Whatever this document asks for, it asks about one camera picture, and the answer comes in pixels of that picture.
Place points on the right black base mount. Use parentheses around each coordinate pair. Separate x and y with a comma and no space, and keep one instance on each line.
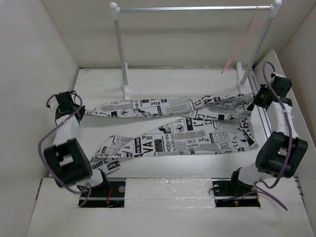
(231,192)

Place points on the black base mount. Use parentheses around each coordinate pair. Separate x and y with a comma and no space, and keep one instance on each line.
(231,192)
(110,193)

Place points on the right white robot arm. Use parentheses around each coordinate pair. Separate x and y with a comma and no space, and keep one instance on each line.
(283,151)

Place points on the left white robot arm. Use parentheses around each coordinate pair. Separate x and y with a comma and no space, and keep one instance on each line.
(65,158)

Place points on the pink wire hanger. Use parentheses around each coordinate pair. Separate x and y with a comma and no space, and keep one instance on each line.
(243,40)

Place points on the white garment rack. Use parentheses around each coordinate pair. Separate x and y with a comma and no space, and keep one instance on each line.
(241,74)

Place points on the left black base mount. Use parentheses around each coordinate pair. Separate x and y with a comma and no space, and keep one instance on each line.
(110,193)

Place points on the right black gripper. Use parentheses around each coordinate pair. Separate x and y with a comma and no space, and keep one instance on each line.
(257,100)

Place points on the newspaper print trousers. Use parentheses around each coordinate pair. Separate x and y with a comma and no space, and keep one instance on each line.
(202,125)

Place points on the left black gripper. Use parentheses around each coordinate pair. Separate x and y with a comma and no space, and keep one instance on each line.
(81,111)

